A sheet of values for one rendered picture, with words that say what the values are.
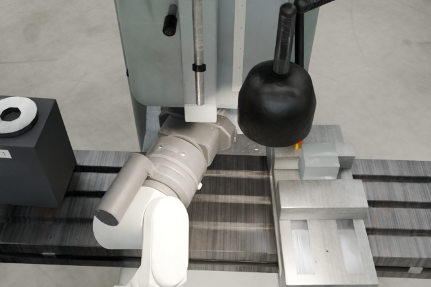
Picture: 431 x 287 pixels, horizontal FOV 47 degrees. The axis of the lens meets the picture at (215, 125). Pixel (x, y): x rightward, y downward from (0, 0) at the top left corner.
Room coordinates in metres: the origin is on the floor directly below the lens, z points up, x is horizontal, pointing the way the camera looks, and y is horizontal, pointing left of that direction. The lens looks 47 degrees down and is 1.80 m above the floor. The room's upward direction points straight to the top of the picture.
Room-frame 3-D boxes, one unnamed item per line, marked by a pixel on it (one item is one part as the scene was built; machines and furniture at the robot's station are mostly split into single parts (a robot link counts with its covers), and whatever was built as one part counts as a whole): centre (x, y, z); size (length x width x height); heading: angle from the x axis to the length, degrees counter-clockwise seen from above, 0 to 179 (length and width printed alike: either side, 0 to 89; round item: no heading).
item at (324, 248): (0.52, -0.19, 1.04); 0.35 x 0.15 x 0.11; 1
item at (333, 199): (0.50, -0.19, 1.07); 0.15 x 0.06 x 0.04; 91
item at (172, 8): (0.46, 0.05, 1.49); 0.06 x 0.01 x 0.01; 178
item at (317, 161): (0.55, -0.19, 1.10); 0.06 x 0.05 x 0.06; 91
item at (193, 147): (0.48, 0.05, 1.23); 0.13 x 0.12 x 0.10; 69
